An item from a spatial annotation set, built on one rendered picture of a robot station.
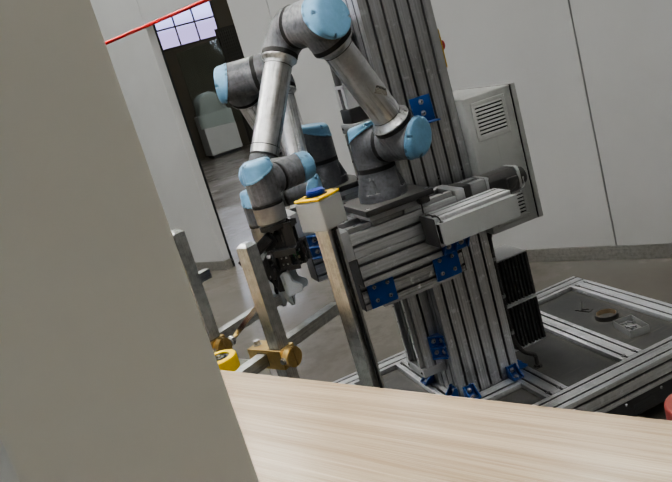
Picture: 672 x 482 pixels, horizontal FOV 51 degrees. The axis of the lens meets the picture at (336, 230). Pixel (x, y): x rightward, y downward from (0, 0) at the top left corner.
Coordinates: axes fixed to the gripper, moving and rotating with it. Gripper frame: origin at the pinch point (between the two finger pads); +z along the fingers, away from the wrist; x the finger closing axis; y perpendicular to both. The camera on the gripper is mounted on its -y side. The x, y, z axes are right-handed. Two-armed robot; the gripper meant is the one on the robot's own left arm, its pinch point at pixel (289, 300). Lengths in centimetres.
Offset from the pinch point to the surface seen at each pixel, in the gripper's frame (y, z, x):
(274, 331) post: -1.5, 3.7, -9.4
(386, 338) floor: -43, 94, 180
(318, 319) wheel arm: 1.3, 10.0, 9.8
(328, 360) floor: -71, 94, 163
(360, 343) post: 22.5, 5.3, -19.1
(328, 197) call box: 24.6, -26.8, -18.5
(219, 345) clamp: -22.4, 8.5, -1.6
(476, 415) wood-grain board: 51, 4, -53
